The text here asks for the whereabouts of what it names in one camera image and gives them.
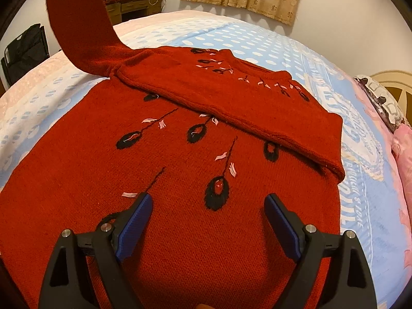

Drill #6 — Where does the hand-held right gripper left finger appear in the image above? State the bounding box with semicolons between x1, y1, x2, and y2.
39;192;154;309

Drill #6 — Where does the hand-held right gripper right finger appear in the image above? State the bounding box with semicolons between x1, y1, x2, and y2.
263;193;377;309

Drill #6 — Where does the red knitted sweater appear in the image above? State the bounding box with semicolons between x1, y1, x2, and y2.
0;0;346;309

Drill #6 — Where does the pink floral quilt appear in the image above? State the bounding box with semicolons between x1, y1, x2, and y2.
390;119;412;232

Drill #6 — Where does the patterned pillow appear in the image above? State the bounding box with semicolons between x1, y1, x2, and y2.
354;75;405;132

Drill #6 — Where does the cream wooden headboard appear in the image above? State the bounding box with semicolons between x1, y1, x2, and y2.
370;70;412;116

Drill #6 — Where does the blue polka-dot bed sheet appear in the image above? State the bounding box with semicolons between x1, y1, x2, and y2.
0;9;406;297

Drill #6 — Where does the black bag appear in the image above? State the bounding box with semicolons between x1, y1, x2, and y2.
1;23;50;87

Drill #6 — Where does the wooden desk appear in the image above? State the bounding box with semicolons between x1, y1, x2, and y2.
105;0;165;26

